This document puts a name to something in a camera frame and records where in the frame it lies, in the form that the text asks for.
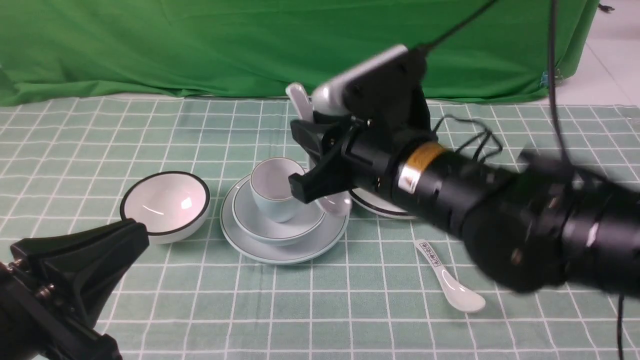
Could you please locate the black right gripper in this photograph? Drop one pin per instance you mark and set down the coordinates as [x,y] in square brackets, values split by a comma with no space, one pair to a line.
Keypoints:
[385,99]

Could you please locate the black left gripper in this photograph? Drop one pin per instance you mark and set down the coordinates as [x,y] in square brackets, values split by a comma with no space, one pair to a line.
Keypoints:
[55,289]

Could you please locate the plain white ceramic spoon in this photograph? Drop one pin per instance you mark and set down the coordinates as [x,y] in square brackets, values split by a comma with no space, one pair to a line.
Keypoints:
[339,204]

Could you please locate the pale blue cup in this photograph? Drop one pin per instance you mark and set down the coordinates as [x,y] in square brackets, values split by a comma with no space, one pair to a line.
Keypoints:
[270,186]

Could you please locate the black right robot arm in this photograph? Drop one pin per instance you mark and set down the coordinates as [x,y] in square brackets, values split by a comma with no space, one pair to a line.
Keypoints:
[551,223]

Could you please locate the white plate black rim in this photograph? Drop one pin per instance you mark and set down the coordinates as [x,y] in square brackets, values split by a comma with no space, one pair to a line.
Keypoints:
[378,206]

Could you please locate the pale blue bowl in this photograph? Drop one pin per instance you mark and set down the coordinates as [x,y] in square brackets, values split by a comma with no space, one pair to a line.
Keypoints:
[251,220]

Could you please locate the pale blue plate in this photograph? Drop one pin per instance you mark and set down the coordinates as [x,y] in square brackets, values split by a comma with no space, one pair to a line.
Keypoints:
[321,240]

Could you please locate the white bowl black rim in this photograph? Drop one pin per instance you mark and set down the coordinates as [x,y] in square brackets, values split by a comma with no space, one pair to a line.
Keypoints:
[172,205]

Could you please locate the green checkered tablecloth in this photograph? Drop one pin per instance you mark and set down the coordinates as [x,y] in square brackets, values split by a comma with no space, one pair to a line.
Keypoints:
[66,164]

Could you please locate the white spoon with print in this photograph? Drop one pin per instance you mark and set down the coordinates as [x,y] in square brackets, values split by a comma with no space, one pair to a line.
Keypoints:
[458,296]

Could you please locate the blue clip on backdrop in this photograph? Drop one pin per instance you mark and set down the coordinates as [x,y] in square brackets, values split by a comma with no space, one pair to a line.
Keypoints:
[547,81]

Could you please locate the green backdrop cloth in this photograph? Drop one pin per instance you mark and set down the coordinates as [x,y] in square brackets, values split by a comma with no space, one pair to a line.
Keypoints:
[478,51]

